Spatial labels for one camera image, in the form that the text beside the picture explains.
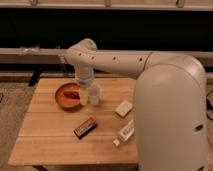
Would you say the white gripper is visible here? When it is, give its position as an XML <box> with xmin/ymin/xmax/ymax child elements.
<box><xmin>75</xmin><ymin>75</ymin><xmax>94</xmax><ymax>105</ymax></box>

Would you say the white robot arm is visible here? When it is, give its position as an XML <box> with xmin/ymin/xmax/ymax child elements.
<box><xmin>65</xmin><ymin>39</ymin><xmax>208</xmax><ymax>171</ymax></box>

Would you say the red item in bowl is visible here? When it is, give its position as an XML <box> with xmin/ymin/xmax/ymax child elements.
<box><xmin>63</xmin><ymin>91</ymin><xmax>80</xmax><ymax>99</ymax></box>

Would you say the orange ceramic bowl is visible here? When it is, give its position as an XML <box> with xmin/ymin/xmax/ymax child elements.
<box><xmin>55</xmin><ymin>83</ymin><xmax>80</xmax><ymax>109</ymax></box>

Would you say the translucent plastic cup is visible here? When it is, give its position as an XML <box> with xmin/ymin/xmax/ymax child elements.
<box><xmin>89</xmin><ymin>84</ymin><xmax>101</xmax><ymax>105</ymax></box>

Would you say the brown chocolate bar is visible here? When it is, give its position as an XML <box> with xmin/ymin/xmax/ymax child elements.
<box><xmin>74</xmin><ymin>118</ymin><xmax>98</xmax><ymax>139</ymax></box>

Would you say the wooden table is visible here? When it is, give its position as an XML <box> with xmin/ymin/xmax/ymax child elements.
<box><xmin>8</xmin><ymin>78</ymin><xmax>137</xmax><ymax>166</ymax></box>

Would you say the white sponge block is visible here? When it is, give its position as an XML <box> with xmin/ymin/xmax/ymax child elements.
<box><xmin>115</xmin><ymin>100</ymin><xmax>133</xmax><ymax>117</ymax></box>

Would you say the long wooden wall shelf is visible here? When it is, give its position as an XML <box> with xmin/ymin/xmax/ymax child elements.
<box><xmin>0</xmin><ymin>48</ymin><xmax>213</xmax><ymax>67</ymax></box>

